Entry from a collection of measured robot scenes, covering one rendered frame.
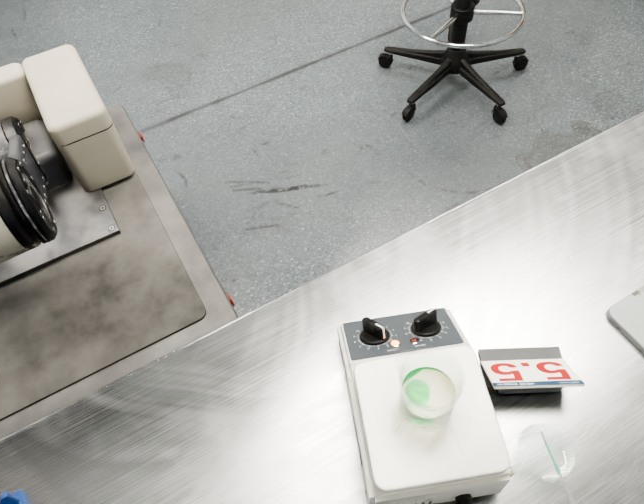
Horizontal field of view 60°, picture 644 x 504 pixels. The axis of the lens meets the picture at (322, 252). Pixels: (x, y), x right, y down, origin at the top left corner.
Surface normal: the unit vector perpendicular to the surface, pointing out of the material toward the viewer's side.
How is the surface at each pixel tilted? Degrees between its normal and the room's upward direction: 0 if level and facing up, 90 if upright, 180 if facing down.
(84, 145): 90
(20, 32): 0
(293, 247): 0
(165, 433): 0
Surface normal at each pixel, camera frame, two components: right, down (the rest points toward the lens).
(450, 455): -0.06, -0.58
